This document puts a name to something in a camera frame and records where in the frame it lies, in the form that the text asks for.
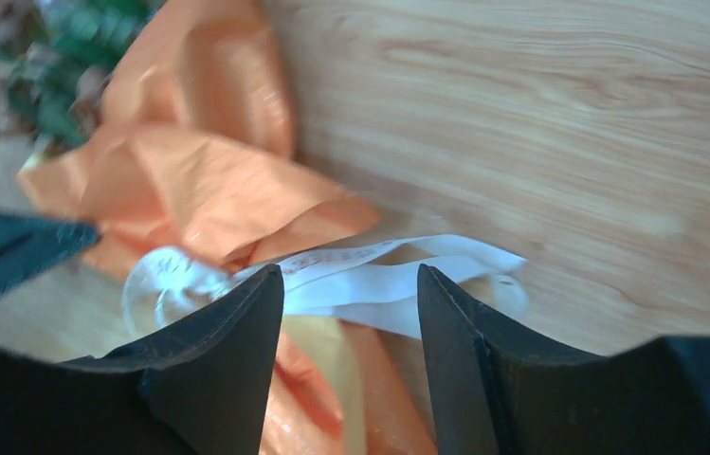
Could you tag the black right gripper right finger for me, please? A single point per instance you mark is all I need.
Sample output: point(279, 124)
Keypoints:
point(499, 387)

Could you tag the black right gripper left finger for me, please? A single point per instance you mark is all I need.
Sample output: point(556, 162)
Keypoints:
point(197, 386)

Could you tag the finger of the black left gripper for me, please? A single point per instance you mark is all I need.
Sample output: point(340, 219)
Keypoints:
point(30, 245)

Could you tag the white ribbon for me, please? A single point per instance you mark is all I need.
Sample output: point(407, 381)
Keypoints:
point(372, 285)

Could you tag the artificial flower bunch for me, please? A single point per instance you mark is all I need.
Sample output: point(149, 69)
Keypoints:
point(56, 59)

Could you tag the orange wrapping paper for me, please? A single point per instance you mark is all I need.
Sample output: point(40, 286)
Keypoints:
point(196, 149)

